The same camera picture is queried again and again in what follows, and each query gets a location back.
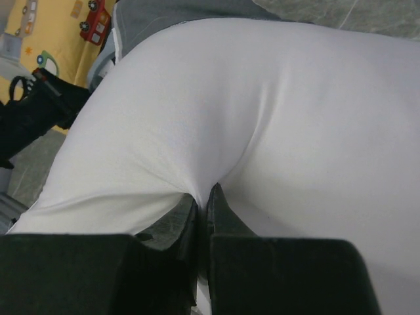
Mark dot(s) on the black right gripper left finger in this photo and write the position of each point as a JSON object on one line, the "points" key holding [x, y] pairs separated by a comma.
{"points": [[153, 272]]}

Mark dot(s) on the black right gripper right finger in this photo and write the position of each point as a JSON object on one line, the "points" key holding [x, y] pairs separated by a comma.
{"points": [[250, 274]]}

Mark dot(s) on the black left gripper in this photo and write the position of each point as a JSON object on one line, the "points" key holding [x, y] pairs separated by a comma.
{"points": [[36, 105]]}

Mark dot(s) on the grey striped pillowcase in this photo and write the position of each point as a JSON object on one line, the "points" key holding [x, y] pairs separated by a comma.
{"points": [[134, 21]]}

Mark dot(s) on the white pillow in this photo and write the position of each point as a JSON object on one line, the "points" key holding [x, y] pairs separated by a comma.
{"points": [[310, 131]]}

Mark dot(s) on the yellow car-print pillow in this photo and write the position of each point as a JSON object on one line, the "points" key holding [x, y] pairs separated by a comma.
{"points": [[64, 37]]}

